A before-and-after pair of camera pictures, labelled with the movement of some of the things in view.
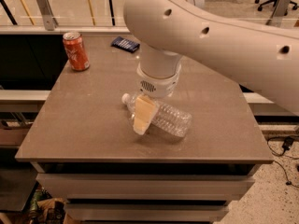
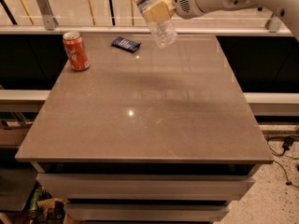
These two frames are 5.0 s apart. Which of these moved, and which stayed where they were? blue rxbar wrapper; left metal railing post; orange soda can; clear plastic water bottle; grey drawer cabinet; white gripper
Moved: white gripper; clear plastic water bottle
Stayed: grey drawer cabinet; left metal railing post; orange soda can; blue rxbar wrapper
